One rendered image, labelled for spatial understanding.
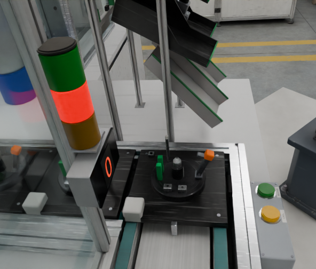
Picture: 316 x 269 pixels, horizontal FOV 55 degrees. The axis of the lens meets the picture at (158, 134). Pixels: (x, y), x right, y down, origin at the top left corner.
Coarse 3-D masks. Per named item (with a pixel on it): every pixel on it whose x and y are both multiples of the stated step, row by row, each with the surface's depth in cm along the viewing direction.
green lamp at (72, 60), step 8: (40, 56) 37; (48, 56) 36; (56, 56) 36; (64, 56) 36; (72, 56) 37; (48, 64) 37; (56, 64) 37; (64, 64) 37; (72, 64) 38; (80, 64) 39; (48, 72) 38; (56, 72) 37; (64, 72) 37; (72, 72) 38; (80, 72) 39; (48, 80) 39; (56, 80) 38; (64, 80) 38; (72, 80) 38; (80, 80) 39; (56, 88) 39; (64, 88) 39; (72, 88) 39
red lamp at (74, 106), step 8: (80, 88) 40; (88, 88) 42; (56, 96) 40; (64, 96) 39; (72, 96) 40; (80, 96) 40; (88, 96) 42; (56, 104) 41; (64, 104) 40; (72, 104) 40; (80, 104) 41; (88, 104) 42; (64, 112) 41; (72, 112) 41; (80, 112) 41; (88, 112) 42; (64, 120) 42; (72, 120) 42; (80, 120) 42
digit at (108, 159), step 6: (108, 144) 50; (108, 150) 50; (108, 156) 50; (102, 162) 48; (108, 162) 50; (102, 168) 48; (108, 168) 50; (114, 168) 54; (108, 174) 50; (108, 180) 51
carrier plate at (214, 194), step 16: (144, 160) 85; (224, 160) 82; (144, 176) 80; (208, 176) 78; (224, 176) 78; (144, 192) 76; (208, 192) 74; (224, 192) 74; (144, 208) 72; (160, 208) 71; (176, 208) 71; (192, 208) 71; (208, 208) 70; (224, 208) 70; (192, 224) 69; (208, 224) 68; (224, 224) 67
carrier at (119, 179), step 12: (120, 156) 87; (132, 156) 87; (120, 168) 83; (132, 168) 85; (120, 180) 80; (108, 192) 77; (120, 192) 76; (108, 204) 74; (120, 204) 74; (108, 216) 71
